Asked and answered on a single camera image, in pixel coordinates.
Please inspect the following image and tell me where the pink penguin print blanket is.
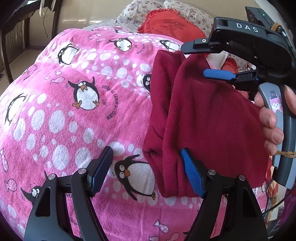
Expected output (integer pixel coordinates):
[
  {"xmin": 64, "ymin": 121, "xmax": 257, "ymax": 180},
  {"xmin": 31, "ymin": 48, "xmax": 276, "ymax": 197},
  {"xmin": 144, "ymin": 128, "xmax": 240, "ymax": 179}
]
[{"xmin": 0, "ymin": 27, "xmax": 266, "ymax": 241}]

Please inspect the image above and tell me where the hanging black cord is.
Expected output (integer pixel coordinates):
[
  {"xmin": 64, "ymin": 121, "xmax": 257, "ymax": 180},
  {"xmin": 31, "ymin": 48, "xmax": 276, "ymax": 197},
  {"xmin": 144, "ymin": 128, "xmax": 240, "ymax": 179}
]
[{"xmin": 41, "ymin": 7, "xmax": 49, "ymax": 39}]

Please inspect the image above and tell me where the white pillow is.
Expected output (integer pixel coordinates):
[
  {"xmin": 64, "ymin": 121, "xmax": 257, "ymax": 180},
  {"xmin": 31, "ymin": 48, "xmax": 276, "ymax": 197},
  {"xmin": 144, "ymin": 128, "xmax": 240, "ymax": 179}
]
[{"xmin": 207, "ymin": 52, "xmax": 228, "ymax": 70}]

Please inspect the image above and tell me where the dark flat object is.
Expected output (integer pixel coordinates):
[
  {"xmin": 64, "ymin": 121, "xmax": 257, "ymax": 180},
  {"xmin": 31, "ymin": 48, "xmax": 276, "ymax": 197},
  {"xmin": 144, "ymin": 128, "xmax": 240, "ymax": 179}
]
[{"xmin": 266, "ymin": 218, "xmax": 284, "ymax": 232}]

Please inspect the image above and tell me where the red heart cushion with character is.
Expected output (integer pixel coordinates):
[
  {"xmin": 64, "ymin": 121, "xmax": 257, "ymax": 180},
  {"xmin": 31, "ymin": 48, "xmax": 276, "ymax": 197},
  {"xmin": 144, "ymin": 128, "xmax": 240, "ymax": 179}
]
[{"xmin": 138, "ymin": 9, "xmax": 206, "ymax": 39}]

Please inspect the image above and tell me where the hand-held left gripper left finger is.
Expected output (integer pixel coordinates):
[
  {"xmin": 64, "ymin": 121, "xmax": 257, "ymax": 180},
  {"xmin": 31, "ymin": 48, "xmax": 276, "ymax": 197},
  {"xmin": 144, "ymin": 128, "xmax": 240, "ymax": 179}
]
[{"xmin": 23, "ymin": 146, "xmax": 114, "ymax": 241}]

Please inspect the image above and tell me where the person's right hand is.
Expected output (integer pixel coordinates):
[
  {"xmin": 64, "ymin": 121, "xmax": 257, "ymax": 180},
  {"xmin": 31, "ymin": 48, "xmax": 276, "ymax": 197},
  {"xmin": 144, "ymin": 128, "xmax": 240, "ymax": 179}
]
[{"xmin": 254, "ymin": 85, "xmax": 296, "ymax": 156}]

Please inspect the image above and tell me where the red ruffled heart cushion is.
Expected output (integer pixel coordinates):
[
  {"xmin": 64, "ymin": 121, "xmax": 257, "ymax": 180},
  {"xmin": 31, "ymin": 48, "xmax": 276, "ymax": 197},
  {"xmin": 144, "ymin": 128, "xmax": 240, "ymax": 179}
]
[{"xmin": 221, "ymin": 57, "xmax": 245, "ymax": 72}]

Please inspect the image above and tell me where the orange cream red fleece blanket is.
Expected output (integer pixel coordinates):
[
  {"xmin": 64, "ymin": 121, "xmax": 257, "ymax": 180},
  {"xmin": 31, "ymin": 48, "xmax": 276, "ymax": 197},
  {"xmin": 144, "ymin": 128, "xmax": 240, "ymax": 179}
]
[{"xmin": 253, "ymin": 158, "xmax": 289, "ymax": 230}]

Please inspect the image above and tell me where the dark red knit sweater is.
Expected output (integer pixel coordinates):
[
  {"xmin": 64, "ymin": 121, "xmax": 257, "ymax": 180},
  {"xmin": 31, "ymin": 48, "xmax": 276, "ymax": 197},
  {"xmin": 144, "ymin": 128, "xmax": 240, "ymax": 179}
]
[{"xmin": 143, "ymin": 50, "xmax": 267, "ymax": 198}]

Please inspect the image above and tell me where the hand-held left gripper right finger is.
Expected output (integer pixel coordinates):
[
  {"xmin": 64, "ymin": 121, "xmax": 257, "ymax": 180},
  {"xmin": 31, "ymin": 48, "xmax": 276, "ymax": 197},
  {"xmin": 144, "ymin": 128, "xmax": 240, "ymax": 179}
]
[{"xmin": 180, "ymin": 148, "xmax": 269, "ymax": 241}]

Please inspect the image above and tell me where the dark wooden furniture frame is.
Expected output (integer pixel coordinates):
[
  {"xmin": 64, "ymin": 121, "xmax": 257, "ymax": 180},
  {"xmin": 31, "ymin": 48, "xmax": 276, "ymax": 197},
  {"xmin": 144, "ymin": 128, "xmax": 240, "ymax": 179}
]
[{"xmin": 0, "ymin": 0, "xmax": 64, "ymax": 86}]

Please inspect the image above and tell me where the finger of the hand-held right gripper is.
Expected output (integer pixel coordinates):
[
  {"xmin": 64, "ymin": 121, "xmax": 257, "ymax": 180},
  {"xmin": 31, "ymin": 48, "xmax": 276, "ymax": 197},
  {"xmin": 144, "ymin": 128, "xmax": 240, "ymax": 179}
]
[
  {"xmin": 203, "ymin": 69, "xmax": 259, "ymax": 91},
  {"xmin": 180, "ymin": 38, "xmax": 228, "ymax": 55}
]

